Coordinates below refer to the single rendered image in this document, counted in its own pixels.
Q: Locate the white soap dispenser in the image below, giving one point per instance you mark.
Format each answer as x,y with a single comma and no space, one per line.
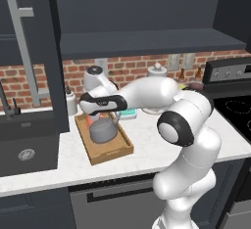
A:
71,104

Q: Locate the orange mug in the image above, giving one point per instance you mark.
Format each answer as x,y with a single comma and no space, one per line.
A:
90,120

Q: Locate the black sink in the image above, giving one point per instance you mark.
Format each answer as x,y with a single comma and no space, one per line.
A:
26,141

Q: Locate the black tap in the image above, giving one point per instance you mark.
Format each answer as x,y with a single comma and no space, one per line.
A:
8,107

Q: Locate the grey dishwasher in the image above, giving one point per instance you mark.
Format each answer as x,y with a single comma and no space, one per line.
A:
114,211

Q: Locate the wooden tray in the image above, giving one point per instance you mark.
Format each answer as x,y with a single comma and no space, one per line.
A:
111,153

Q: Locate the brown bottle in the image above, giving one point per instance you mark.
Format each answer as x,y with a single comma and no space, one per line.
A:
198,73
182,75

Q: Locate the dark cabinet door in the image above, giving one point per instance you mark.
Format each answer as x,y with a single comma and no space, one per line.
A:
233,14
49,43

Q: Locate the dark base cabinet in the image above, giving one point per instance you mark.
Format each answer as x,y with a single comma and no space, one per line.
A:
225,190
32,211

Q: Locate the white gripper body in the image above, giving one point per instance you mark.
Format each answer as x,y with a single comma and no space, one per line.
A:
98,115

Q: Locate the dark wall cabinet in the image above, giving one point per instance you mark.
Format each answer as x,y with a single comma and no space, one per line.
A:
147,40

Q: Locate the yellow fruit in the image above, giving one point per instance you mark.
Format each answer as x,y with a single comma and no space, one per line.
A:
182,86

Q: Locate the white wall outlet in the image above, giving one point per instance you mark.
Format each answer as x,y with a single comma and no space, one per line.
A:
101,66
188,61
174,62

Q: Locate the teal kitchen scale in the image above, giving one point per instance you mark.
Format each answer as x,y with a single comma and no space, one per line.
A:
129,113

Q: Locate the grey kettle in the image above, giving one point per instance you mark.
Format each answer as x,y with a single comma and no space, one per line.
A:
103,132

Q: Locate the black stove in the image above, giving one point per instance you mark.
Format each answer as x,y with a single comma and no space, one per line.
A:
233,92

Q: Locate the dark red bowl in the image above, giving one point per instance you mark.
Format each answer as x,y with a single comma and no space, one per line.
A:
196,86

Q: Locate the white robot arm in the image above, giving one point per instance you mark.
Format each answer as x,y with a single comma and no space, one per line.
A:
192,125

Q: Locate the white plate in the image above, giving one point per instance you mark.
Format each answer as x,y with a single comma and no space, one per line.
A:
150,111

